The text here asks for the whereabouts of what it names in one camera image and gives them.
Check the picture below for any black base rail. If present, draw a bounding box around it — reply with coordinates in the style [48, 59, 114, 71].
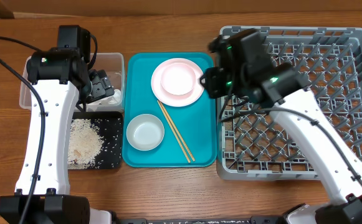
[120, 215, 287, 224]

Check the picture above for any rice pile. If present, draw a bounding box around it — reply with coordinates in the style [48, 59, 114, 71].
[67, 119, 103, 170]

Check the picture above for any clear plastic waste bin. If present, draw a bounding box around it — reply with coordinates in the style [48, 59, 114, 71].
[19, 52, 125, 113]

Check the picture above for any grey dishwasher rack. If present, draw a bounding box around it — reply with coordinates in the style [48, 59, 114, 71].
[217, 26, 362, 180]

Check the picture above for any wooden chopstick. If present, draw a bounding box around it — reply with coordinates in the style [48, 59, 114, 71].
[158, 100, 196, 162]
[157, 101, 191, 164]

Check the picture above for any grey bowl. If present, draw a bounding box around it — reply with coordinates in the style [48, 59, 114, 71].
[126, 114, 164, 151]

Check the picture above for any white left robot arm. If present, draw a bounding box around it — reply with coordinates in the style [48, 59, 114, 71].
[0, 45, 115, 223]

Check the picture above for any pink plate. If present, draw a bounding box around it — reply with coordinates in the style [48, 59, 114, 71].
[151, 58, 203, 107]

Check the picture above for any small pink saucer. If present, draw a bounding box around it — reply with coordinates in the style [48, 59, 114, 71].
[161, 63, 196, 96]

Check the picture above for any white napkin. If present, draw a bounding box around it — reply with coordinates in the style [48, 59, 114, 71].
[99, 89, 121, 105]

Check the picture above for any black tray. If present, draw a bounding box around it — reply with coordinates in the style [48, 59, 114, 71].
[72, 111, 123, 170]

